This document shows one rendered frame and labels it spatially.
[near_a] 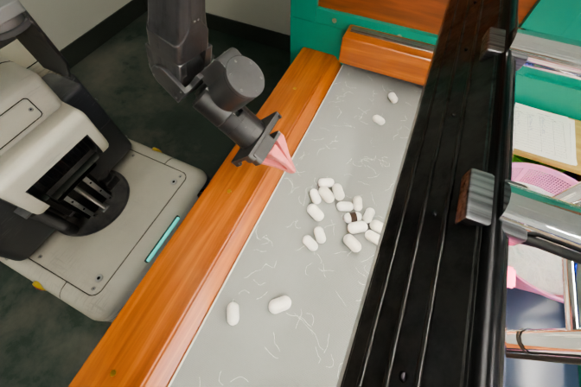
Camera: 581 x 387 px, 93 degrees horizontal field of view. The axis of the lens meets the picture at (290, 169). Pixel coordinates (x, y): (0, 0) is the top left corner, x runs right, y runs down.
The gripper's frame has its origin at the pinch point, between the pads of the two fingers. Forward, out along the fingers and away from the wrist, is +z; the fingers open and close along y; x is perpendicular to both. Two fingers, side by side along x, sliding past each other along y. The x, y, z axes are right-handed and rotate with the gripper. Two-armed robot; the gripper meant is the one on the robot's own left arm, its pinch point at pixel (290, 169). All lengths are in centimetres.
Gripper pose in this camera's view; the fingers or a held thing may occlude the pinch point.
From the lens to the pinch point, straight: 50.3
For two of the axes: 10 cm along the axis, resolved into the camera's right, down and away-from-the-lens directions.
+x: -6.0, 1.5, 7.9
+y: 4.2, -7.8, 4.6
